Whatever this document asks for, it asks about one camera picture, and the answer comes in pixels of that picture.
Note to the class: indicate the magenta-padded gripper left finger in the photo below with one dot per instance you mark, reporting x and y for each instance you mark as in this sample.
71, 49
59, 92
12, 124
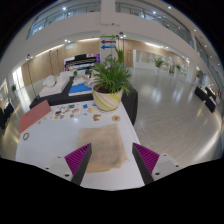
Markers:
78, 160

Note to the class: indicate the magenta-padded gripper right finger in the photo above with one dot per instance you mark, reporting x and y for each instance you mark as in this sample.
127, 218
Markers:
146, 160

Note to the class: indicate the beige knitted towel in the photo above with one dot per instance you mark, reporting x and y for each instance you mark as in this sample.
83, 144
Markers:
101, 148

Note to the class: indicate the brown wooden cutout piece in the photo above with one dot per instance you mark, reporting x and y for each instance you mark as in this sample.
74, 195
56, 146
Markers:
96, 117

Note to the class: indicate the white sheet with colourful stickers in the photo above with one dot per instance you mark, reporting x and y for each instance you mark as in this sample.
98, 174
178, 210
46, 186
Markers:
71, 111

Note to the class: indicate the round wooden disc piece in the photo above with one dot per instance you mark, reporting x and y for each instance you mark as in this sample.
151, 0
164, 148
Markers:
116, 118

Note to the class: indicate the pink flat board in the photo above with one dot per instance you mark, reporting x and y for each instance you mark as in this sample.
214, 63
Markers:
35, 116

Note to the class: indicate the potted plant in striped pot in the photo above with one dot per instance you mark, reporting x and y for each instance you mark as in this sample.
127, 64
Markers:
108, 96

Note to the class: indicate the blue sheet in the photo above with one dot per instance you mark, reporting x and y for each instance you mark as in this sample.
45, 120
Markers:
80, 89

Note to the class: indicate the group of black chairs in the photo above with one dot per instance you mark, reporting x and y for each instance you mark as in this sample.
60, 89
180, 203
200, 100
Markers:
205, 98
5, 115

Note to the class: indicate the sign with coloured arrows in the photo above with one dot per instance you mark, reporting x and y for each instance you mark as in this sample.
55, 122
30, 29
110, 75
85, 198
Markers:
108, 42

